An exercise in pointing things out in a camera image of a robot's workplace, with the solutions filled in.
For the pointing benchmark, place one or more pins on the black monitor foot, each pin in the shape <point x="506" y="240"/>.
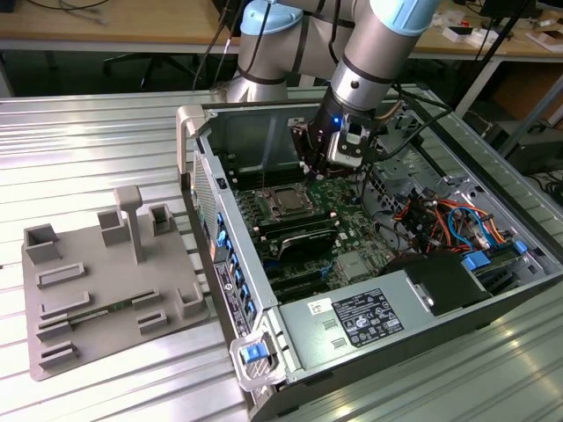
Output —
<point x="506" y="6"/>

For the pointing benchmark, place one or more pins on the grey power supply unit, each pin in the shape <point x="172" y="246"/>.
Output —
<point x="308" y="334"/>

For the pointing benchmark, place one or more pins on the green RAM stick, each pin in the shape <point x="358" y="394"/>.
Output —
<point x="99" y="313"/>

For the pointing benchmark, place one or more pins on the black graphics card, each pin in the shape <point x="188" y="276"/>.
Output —
<point x="308" y="246"/>

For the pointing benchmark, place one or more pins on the black computer tower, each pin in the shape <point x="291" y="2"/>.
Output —
<point x="541" y="151"/>

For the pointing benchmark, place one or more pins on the thin metal locking lever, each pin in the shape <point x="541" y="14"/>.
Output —
<point x="329" y="196"/>
<point x="263" y="180"/>

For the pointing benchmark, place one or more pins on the silver green CPU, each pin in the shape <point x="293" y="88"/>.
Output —
<point x="288" y="200"/>

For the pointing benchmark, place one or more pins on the brown cardboard box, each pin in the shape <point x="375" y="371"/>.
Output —
<point x="528" y="92"/>

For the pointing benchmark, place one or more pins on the black CPU socket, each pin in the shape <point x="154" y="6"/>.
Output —
<point x="266" y="214"/>

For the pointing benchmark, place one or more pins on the silver chipset heatsink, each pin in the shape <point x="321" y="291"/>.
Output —
<point x="352" y="266"/>

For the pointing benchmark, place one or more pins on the blue case latch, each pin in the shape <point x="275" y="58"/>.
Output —
<point x="253" y="354"/>

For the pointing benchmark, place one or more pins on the long wooden desk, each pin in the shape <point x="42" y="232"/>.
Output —
<point x="132" y="26"/>

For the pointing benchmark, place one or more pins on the grey black PC case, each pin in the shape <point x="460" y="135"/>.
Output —
<point x="239" y="132"/>

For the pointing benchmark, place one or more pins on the black expansion slot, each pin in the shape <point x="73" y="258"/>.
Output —
<point x="299" y="283"/>
<point x="303" y="292"/>
<point x="294" y="273"/>

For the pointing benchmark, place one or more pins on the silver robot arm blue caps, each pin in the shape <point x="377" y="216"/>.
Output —
<point x="374" y="57"/>

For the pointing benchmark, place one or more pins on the black plastic shroud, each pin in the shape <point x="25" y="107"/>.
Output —
<point x="444" y="281"/>

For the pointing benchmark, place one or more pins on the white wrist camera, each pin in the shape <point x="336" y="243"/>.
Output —
<point x="347" y="151"/>

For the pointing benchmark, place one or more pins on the grey plastic parts rack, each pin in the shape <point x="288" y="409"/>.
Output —
<point x="110" y="272"/>

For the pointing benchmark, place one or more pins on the black RAM slot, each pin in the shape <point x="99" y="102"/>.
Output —
<point x="257" y="183"/>
<point x="255" y="176"/>
<point x="253" y="167"/>
<point x="250" y="157"/>

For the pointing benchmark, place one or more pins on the small white box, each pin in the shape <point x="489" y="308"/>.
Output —
<point x="477" y="38"/>

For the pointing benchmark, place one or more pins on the green motherboard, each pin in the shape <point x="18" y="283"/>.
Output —
<point x="352" y="228"/>

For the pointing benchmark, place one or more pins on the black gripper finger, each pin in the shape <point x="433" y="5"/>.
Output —
<point x="305" y="145"/>

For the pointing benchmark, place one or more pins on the silver metal disk bay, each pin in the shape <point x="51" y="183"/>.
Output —
<point x="396" y="176"/>

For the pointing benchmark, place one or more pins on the black office chair base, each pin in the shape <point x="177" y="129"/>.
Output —
<point x="155" y="65"/>

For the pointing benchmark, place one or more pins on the brown cardboard piece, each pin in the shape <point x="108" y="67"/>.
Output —
<point x="550" y="39"/>

